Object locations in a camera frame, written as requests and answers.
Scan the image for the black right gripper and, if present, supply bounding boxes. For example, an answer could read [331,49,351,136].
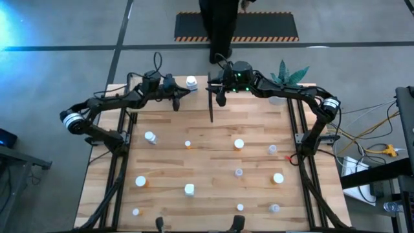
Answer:
[206,60,256,107]

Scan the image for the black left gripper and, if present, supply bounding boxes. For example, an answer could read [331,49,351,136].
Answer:
[142,70,191,112]

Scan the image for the white round bottle blue label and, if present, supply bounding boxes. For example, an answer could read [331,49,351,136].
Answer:
[186,75,199,92]

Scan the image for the slim white labelled bottle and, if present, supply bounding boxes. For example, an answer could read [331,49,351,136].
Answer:
[144,131,158,145]

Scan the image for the person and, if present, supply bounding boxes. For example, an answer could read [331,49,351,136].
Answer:
[199,0,256,65]

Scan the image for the green plant in white pot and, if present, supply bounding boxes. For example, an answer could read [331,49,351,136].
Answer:
[267,59,311,106]

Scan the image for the black floor mat striped edges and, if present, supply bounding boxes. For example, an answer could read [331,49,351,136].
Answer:
[173,11,300,43]

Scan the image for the black rounded object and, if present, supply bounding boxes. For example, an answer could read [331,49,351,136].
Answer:
[231,215,246,233]

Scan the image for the white box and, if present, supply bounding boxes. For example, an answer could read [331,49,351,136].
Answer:
[340,155,378,207]

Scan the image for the black desk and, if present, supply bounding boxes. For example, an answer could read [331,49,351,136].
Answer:
[0,128,53,233]

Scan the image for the black side table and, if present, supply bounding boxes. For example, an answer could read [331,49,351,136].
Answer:
[339,85,414,233]

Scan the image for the clear plastic water bottle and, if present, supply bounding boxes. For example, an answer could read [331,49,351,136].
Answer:
[383,201,404,214]

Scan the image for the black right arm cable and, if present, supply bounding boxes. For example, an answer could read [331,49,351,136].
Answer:
[213,53,231,71]

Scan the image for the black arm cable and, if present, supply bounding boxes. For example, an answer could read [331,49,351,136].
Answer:
[153,51,163,74]
[213,53,231,71]

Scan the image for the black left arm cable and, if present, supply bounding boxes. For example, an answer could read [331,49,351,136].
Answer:
[153,51,163,74]

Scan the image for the black aluminium rig frame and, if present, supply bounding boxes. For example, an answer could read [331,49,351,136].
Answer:
[72,82,352,233]

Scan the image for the yellow extension cord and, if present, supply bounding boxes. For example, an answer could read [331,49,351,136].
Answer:
[334,109,402,159]

